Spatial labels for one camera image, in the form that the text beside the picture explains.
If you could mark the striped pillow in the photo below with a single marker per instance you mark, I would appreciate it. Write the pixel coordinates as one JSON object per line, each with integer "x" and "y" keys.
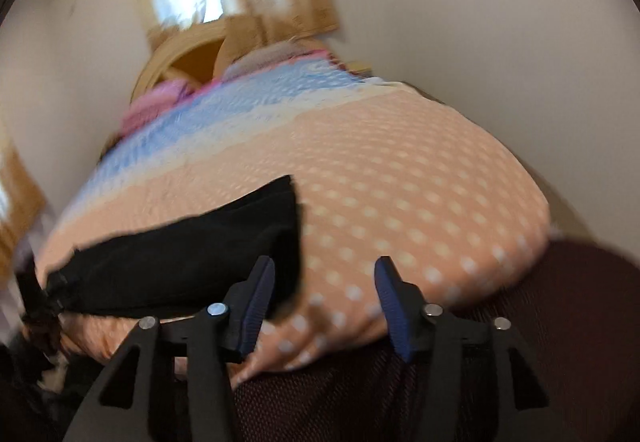
{"x": 272, "y": 59}

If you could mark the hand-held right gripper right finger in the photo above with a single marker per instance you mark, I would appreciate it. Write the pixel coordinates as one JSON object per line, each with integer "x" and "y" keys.
{"x": 395, "y": 309}

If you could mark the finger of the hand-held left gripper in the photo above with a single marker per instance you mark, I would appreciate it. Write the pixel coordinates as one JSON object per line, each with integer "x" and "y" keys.
{"x": 37, "y": 307}

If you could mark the folded pink blanket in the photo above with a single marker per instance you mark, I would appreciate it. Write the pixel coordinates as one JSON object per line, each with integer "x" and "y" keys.
{"x": 150, "y": 108}

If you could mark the cream wooden headboard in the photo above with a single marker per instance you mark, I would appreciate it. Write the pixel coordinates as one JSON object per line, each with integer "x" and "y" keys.
{"x": 192, "y": 64}

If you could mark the black pants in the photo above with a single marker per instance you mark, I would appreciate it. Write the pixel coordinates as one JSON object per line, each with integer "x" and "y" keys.
{"x": 175, "y": 254}

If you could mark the polka dot bedspread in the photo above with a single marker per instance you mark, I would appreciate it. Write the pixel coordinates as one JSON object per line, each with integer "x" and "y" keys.
{"x": 390, "y": 182}

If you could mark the person's dark maroon clothing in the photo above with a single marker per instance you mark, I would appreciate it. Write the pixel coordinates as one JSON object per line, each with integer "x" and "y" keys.
{"x": 565, "y": 322}

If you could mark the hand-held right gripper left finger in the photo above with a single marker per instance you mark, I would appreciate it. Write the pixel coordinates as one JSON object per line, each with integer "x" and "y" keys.
{"x": 256, "y": 309}

